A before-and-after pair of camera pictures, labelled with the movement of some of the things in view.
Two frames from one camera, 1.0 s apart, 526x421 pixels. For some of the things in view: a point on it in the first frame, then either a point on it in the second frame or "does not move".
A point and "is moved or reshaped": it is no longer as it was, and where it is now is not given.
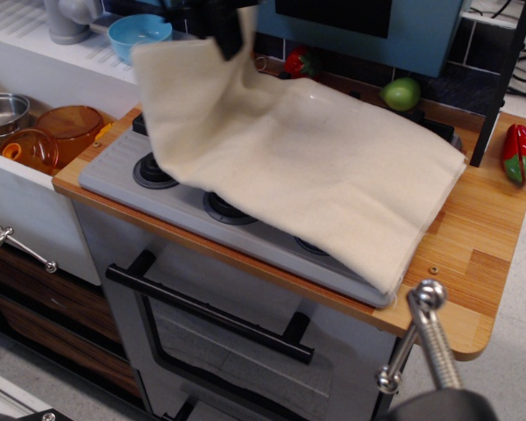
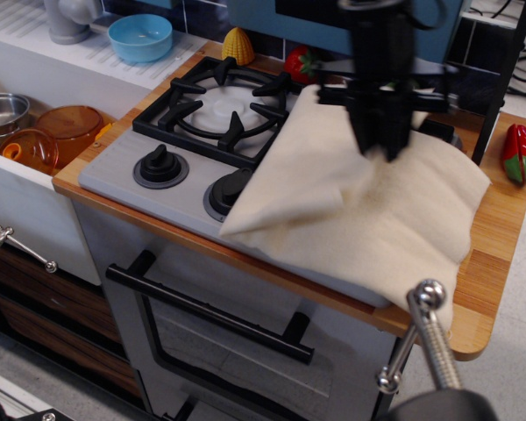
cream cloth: (351, 181) is moved or reshaped
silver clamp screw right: (426, 297) does not move
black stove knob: (223, 210) → (222, 196)
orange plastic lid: (31, 147) does not move
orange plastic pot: (75, 129) does not move
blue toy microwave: (416, 37) does not move
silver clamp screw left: (2, 233) does not move
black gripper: (210, 19) → (385, 71)
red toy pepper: (522, 155) does not move
